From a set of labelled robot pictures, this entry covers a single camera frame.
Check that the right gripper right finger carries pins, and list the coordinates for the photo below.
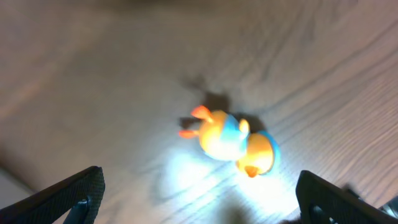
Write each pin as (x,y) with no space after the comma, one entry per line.
(322,202)

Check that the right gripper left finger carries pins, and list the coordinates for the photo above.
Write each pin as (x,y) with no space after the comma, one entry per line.
(79,196)

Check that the orange blue toy duck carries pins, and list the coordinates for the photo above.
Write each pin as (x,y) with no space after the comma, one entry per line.
(225,138)

